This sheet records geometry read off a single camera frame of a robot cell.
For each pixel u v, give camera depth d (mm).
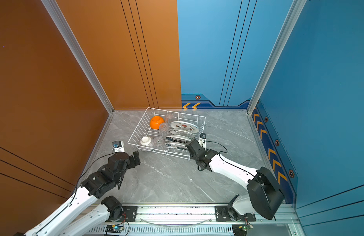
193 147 644
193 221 721
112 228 709
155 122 1052
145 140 940
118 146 644
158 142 895
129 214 738
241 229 698
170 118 1031
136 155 696
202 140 753
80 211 478
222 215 725
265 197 400
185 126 968
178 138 832
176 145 863
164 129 958
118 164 550
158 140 907
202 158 632
